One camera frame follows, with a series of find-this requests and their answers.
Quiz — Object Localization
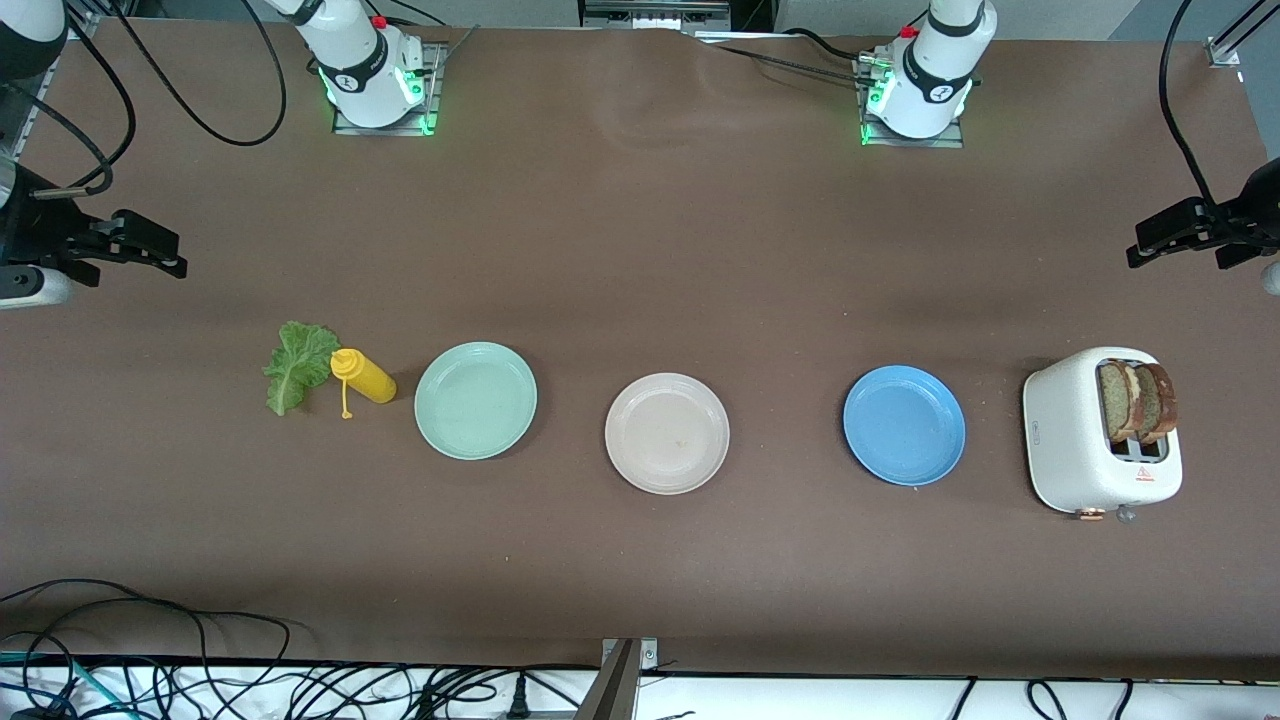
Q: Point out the light bread slice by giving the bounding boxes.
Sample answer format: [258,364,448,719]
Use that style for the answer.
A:
[1098,360,1143,443]

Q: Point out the green lettuce leaf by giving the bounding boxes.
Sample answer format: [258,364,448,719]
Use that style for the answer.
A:
[263,321,341,417]

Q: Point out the yellow squeeze bottle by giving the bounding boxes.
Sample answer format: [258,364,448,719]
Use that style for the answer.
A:
[330,348,398,420]

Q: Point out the blue plate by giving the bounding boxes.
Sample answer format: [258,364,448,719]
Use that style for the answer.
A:
[843,365,967,488]

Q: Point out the mint green plate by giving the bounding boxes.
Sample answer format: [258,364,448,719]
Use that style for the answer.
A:
[414,342,538,461]

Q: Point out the beige plate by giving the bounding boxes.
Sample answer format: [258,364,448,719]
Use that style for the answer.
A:
[604,373,731,495]

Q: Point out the dark crust bread slice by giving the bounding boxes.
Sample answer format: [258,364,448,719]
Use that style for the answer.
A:
[1133,362,1179,446]

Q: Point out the aluminium profile bar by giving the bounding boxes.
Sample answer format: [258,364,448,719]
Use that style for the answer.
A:
[1207,0,1280,69]

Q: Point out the white toaster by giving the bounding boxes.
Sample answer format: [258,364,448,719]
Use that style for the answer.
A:
[1022,346,1184,523]

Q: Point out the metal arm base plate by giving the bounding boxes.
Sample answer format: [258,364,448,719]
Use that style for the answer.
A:
[858,55,966,149]
[332,42,441,137]

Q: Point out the black looped cable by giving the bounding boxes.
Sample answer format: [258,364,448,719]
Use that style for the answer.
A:
[0,578,291,691]

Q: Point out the teal cable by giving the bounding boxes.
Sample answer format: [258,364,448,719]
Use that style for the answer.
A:
[0,650,111,720]

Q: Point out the black base cable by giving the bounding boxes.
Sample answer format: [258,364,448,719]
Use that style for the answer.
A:
[690,28,881,87]

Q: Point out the tangled black cable bundle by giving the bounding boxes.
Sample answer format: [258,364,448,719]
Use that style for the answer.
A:
[120,655,601,720]

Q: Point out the metal frame block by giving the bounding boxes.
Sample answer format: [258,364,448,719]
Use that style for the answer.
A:
[580,0,733,31]

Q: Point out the grey metal post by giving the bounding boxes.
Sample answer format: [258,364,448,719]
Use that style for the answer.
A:
[575,640,641,720]

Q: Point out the small metal bracket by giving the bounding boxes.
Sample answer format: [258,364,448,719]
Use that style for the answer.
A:
[600,638,659,673]

